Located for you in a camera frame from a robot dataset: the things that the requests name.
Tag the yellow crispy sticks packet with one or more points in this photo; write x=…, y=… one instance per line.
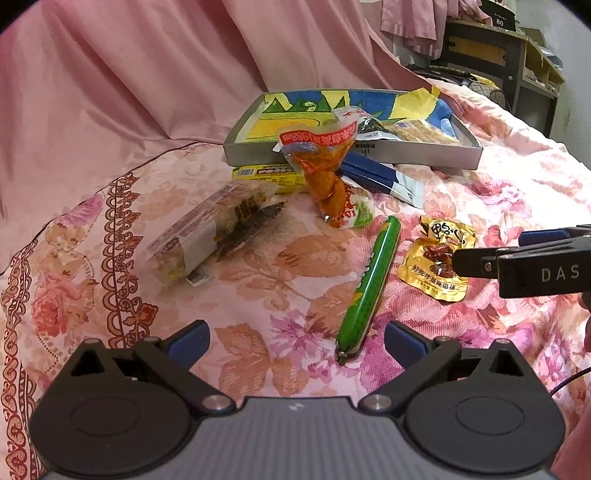
x=422, y=131

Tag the grey tray with colourful lining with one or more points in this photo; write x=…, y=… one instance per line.
x=415, y=154

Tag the blue snack packet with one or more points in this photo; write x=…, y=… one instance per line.
x=371, y=174

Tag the pink curtain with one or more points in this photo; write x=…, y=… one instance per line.
x=161, y=78

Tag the dark green foil packet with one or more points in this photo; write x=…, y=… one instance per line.
x=374, y=127

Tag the white green snack packet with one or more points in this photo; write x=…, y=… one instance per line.
x=361, y=210

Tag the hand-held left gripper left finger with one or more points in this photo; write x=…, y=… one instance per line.
x=190, y=339

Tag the yellow meat snack packet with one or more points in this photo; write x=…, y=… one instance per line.
x=429, y=270

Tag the pink floral bedsheet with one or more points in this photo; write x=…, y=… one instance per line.
x=286, y=258

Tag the clear snack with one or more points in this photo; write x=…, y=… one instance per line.
x=198, y=235

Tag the white red snack packet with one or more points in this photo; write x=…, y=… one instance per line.
x=345, y=113

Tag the orange snack packet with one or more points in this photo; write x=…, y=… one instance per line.
x=318, y=157

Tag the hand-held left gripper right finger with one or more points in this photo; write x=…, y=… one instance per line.
x=406, y=340

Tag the black box with label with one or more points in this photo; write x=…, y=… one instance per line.
x=501, y=16

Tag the green sausage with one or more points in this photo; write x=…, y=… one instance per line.
x=369, y=286

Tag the pink hanging clothes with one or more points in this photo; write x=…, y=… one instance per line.
x=415, y=23

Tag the wooden shelf unit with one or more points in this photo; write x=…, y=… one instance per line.
x=485, y=50

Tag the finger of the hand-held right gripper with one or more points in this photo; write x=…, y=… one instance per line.
x=542, y=237
x=475, y=263

